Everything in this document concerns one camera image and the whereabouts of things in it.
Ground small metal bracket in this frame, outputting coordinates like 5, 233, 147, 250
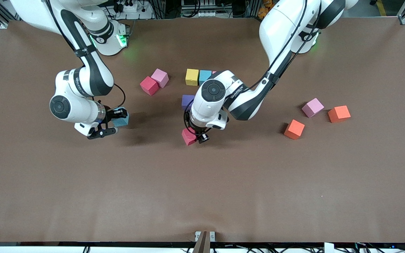
195, 231, 216, 243

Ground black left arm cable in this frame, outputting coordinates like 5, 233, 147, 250
183, 100, 194, 132

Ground blue foam cube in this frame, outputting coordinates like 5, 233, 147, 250
112, 107, 130, 128
199, 70, 212, 86

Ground yellow foam cube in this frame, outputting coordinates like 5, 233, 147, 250
185, 69, 200, 86

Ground purple foam cube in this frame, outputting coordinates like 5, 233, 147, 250
182, 95, 196, 111

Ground white power strip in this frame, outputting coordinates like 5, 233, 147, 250
113, 0, 154, 20

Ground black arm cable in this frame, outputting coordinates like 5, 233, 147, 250
183, 100, 194, 132
113, 84, 126, 109

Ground orange foam cube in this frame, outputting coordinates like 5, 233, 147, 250
284, 119, 306, 140
328, 105, 351, 123

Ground red foam cube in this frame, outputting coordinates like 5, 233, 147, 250
182, 128, 198, 147
140, 76, 160, 96

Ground orange snack bags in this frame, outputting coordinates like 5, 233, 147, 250
258, 0, 275, 19

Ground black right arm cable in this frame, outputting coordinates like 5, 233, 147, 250
113, 84, 126, 109

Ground brown paper table cover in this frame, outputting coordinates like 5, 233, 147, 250
0, 18, 405, 244

